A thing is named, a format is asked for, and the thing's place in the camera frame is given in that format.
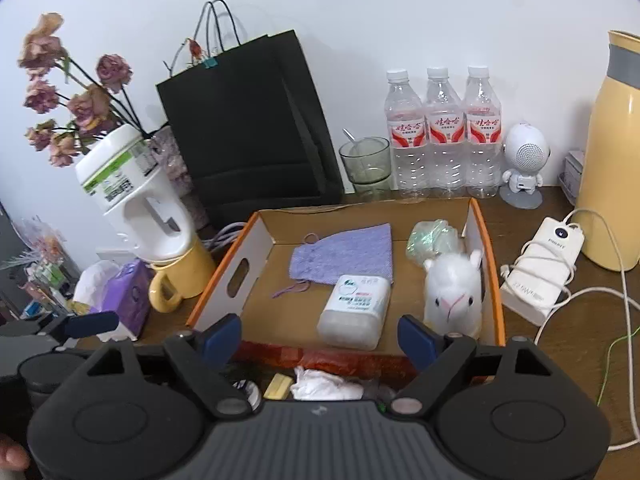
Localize purple tissue box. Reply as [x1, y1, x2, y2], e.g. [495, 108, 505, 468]
[74, 259, 153, 342]

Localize green thread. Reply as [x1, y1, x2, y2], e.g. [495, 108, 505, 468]
[597, 325, 640, 406]

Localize grey glass cup with spoon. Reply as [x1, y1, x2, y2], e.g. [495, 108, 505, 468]
[339, 136, 392, 196]

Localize yellow mug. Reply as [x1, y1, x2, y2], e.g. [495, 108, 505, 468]
[148, 237, 217, 313]

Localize white alpaca plush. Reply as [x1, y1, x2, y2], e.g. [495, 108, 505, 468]
[422, 249, 486, 341]

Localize floral patterned box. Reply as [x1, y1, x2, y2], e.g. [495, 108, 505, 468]
[149, 126, 211, 231]

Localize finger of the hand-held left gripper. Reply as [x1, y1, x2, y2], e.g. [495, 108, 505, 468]
[37, 311, 120, 350]

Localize thin white cable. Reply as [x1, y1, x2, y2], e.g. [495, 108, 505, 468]
[562, 208, 640, 453]

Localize dried rose bouquet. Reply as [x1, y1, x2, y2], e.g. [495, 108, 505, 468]
[17, 12, 151, 168]

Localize person's left hand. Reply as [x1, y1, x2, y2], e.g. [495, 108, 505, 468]
[0, 432, 30, 472]

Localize red cardboard box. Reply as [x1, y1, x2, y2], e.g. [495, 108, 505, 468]
[186, 197, 507, 378]

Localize clear water bottle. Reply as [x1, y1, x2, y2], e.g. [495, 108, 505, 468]
[464, 65, 503, 198]
[384, 70, 427, 203]
[424, 66, 468, 198]

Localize dried rose twig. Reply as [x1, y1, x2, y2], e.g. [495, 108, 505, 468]
[164, 37, 208, 78]

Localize white plastic bottle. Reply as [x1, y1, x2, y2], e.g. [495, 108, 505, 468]
[316, 274, 392, 352]

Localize white tissue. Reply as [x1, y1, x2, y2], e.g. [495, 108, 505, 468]
[290, 366, 365, 402]

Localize white power bank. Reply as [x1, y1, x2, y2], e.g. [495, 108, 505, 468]
[500, 216, 585, 326]

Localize wire rack with packets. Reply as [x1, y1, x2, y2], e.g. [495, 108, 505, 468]
[0, 215, 81, 321]

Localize yellow thermos jug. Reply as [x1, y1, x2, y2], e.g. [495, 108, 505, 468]
[575, 30, 640, 272]

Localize white detergent jug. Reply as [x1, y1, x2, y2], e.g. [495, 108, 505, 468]
[75, 124, 196, 263]

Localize small yellow block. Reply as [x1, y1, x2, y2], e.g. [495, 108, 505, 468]
[263, 373, 293, 401]

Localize purple knitted pouch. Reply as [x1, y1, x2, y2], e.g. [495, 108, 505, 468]
[272, 223, 393, 298]

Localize white robot speaker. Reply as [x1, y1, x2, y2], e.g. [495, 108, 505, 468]
[500, 122, 551, 209]

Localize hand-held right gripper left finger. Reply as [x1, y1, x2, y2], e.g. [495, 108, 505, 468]
[87, 312, 261, 419]

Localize grey braided cable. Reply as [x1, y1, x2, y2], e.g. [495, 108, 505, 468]
[202, 223, 248, 253]

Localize clear cellophane wrapper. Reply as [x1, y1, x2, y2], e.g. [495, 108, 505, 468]
[406, 219, 466, 266]

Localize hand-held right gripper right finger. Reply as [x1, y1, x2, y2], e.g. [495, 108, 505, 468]
[385, 314, 553, 417]

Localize black paper bag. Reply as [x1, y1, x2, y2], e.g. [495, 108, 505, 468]
[156, 0, 346, 228]

